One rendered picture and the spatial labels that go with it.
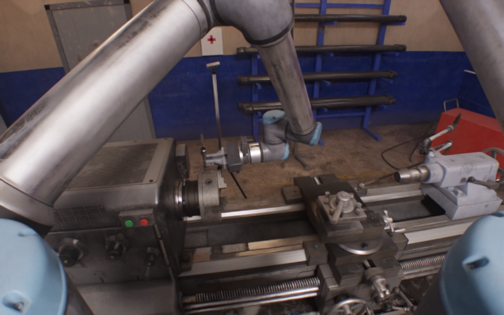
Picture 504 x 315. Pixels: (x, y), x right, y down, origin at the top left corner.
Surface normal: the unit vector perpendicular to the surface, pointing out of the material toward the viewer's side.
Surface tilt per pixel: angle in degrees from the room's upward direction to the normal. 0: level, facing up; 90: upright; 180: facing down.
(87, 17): 90
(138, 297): 32
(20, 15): 90
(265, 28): 114
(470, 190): 66
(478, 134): 90
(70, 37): 90
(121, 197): 45
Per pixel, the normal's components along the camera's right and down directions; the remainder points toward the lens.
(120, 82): 0.70, 0.00
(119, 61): 0.45, -0.22
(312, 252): -0.02, -0.87
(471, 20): -0.99, 0.12
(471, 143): -0.88, 0.25
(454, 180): 0.14, 0.54
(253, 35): -0.35, 0.90
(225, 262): 0.06, -0.41
